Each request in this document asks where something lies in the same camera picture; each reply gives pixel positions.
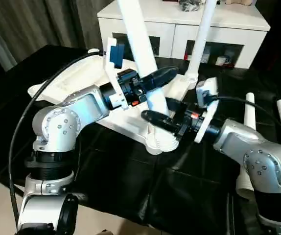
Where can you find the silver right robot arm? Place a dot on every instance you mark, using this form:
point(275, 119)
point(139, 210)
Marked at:
point(260, 156)

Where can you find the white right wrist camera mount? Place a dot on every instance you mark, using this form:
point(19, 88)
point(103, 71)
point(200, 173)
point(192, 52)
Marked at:
point(207, 110)

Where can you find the black plastic bag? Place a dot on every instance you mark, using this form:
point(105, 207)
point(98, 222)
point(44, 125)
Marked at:
point(189, 5)

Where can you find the white plastic table top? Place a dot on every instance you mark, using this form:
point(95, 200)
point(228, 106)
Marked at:
point(81, 73)

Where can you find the black work mat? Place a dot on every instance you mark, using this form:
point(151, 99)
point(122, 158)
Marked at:
point(118, 171)

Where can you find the white jar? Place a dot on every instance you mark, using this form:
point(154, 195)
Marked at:
point(206, 56)

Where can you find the white mug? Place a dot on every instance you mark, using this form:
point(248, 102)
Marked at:
point(221, 60)

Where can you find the white sideboard cabinet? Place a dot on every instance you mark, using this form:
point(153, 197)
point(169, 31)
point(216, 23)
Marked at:
point(228, 24)

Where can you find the beige plush toy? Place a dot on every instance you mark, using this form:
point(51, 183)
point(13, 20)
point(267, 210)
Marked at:
point(241, 2)

